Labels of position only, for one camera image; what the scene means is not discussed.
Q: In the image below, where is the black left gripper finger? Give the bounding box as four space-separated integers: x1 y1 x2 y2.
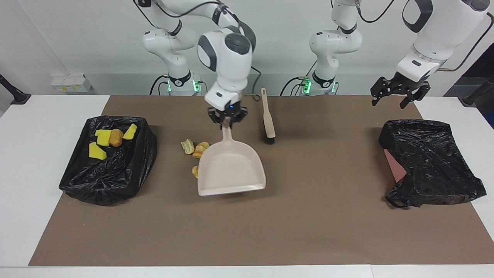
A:
400 83 431 109
370 77 390 106

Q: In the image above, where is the beige hand brush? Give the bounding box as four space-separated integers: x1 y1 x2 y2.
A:
261 88 277 144

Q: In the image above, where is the long orange croissant piece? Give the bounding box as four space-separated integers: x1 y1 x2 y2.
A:
192 141 210 159

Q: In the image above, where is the beige plastic dustpan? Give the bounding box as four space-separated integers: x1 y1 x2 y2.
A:
197 124 267 197

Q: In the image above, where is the L-shaped yellow green sponge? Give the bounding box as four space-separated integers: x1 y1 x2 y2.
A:
95 129 112 146

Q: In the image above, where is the yellow green sponge piece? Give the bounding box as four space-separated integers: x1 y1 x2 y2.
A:
89 142 107 160

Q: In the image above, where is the pink bin box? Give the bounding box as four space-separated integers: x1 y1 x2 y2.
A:
383 149 408 184

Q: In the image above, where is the crumpled black trash bag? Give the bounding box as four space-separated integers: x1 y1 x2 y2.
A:
59 115 157 206

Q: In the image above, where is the black stand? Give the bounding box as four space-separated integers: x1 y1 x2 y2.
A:
462 75 494 107
0 74 31 105

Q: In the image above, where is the dark partition panel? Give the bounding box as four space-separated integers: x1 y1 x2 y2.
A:
444 50 494 97

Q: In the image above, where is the brown table mat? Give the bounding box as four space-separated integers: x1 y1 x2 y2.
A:
29 95 494 266

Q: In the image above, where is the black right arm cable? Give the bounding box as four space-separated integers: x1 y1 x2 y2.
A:
133 0 263 102

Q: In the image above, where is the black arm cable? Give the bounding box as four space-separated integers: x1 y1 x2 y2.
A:
133 0 263 102
357 0 494 73

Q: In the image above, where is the black base cable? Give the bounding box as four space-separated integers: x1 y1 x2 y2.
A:
150 75 170 96
280 76 309 96

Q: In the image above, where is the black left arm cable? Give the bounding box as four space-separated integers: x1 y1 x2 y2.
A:
357 0 494 73

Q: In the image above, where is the black trash bag with handle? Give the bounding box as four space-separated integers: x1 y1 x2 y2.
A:
379 119 487 209

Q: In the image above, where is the white wall socket box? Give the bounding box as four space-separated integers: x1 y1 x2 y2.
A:
51 74 93 93

